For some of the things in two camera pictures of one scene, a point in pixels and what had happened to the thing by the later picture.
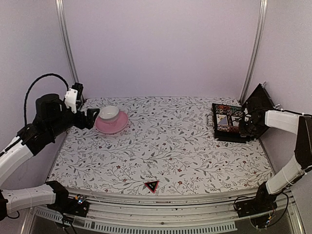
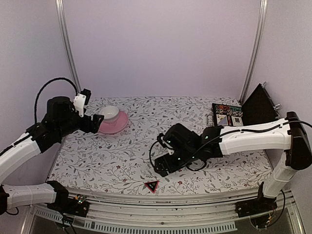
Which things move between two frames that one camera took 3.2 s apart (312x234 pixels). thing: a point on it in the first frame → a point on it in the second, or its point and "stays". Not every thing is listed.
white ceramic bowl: x=108 y=112 stays
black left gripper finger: x=89 y=121 → x=95 y=130
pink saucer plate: x=113 y=126 stays
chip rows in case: x=232 y=110 stays
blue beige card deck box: x=222 y=119 stays
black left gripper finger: x=91 y=114 → x=98 y=118
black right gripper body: x=250 y=128 → x=172 y=166
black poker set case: x=243 y=124 stays
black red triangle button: x=152 y=185 stays
